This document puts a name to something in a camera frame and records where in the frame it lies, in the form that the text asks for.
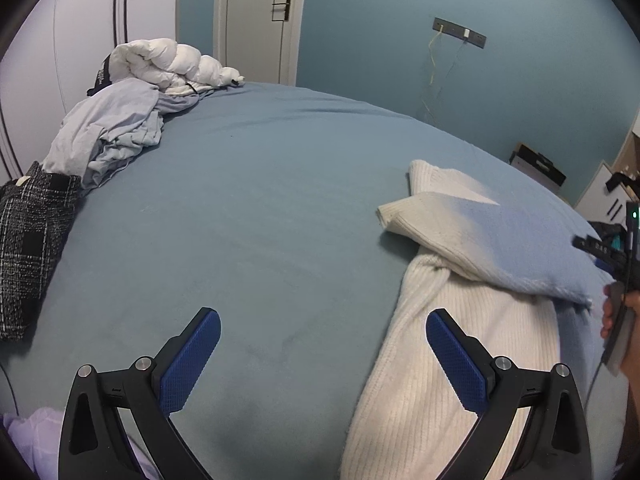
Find white puffy duvet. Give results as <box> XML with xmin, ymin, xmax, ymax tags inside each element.
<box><xmin>100</xmin><ymin>37</ymin><xmax>246</xmax><ymax>96</ymax></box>

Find white wooden cabinet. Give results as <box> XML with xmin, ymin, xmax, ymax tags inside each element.
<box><xmin>574</xmin><ymin>110</ymin><xmax>640</xmax><ymax>223</ymax></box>

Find person's right hand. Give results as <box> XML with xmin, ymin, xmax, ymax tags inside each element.
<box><xmin>601</xmin><ymin>282</ymin><xmax>640</xmax><ymax>343</ymax></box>

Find black white plaid garment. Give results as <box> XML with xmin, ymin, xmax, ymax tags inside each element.
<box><xmin>0</xmin><ymin>161</ymin><xmax>83</xmax><ymax>342</ymax></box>

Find lilac cloth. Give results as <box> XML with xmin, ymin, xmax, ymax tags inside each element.
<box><xmin>2</xmin><ymin>406</ymin><xmax>161</xmax><ymax>480</ymax></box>

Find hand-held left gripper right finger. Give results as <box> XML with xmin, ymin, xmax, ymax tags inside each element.
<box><xmin>426</xmin><ymin>308</ymin><xmax>593</xmax><ymax>480</ymax></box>

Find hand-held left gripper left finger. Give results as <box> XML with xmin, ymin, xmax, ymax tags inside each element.
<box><xmin>59</xmin><ymin>307</ymin><xmax>222</xmax><ymax>480</ymax></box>

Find white door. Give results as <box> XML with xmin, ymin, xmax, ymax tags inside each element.
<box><xmin>214</xmin><ymin>0</ymin><xmax>310</xmax><ymax>87</ymax></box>

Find white knitted sweater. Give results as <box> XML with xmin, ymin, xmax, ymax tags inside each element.
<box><xmin>340</xmin><ymin>159</ymin><xmax>601</xmax><ymax>480</ymax></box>

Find yellow cable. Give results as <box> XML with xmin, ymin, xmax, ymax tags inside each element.
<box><xmin>422</xmin><ymin>30</ymin><xmax>443</xmax><ymax>123</ymax></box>

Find grey wall socket strip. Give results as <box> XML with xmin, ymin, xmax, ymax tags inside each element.
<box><xmin>432</xmin><ymin>17</ymin><xmax>487</xmax><ymax>50</ymax></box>

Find bed with blue sheet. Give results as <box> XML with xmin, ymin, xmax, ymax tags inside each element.
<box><xmin>0</xmin><ymin>81</ymin><xmax>632</xmax><ymax>480</ymax></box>

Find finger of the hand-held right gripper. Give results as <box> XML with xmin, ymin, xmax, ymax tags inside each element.
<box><xmin>572</xmin><ymin>234</ymin><xmax>621</xmax><ymax>276</ymax></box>

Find flat black box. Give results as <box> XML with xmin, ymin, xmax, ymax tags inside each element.
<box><xmin>509</xmin><ymin>143</ymin><xmax>567</xmax><ymax>190</ymax></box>

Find white wardrobe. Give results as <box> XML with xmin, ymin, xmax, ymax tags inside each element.
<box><xmin>0</xmin><ymin>0</ymin><xmax>180</xmax><ymax>181</ymax></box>

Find thin black cable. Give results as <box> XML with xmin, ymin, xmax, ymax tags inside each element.
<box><xmin>436</xmin><ymin>40</ymin><xmax>467</xmax><ymax>111</ymax></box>

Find person's right forearm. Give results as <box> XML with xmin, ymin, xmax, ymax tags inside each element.
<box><xmin>619</xmin><ymin>291</ymin><xmax>640</xmax><ymax>468</ymax></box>

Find light blue crumpled garment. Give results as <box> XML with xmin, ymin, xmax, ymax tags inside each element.
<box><xmin>42</xmin><ymin>77</ymin><xmax>201</xmax><ymax>191</ymax></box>

